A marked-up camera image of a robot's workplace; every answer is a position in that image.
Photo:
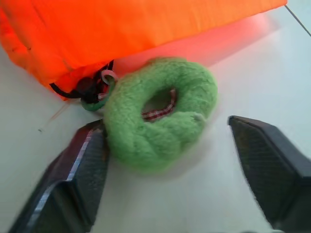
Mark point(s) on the orange fabric pouch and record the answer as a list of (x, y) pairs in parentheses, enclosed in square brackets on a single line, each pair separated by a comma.
[(102, 31)]

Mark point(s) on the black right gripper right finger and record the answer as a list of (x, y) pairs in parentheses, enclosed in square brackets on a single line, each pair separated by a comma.
[(267, 174)]

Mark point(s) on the red white checked ribbon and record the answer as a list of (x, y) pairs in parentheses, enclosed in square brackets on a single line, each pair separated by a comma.
[(160, 112)]

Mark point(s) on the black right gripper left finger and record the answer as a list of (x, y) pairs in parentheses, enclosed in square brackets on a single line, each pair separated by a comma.
[(80, 179)]

